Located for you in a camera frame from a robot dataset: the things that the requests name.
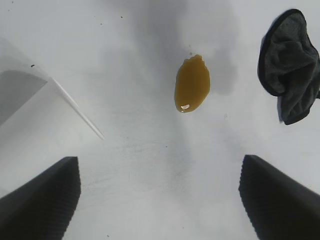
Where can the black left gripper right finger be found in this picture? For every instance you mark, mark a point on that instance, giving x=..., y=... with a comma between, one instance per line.
x=280, y=205

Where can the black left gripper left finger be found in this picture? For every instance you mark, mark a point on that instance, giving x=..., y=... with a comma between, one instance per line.
x=42, y=200

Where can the brown liquid spill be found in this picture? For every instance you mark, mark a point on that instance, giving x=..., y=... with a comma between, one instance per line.
x=192, y=82

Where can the white paper cup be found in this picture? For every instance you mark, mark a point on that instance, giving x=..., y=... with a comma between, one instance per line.
x=37, y=130

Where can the dark gray cloth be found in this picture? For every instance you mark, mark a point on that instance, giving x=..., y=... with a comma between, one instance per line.
x=290, y=62

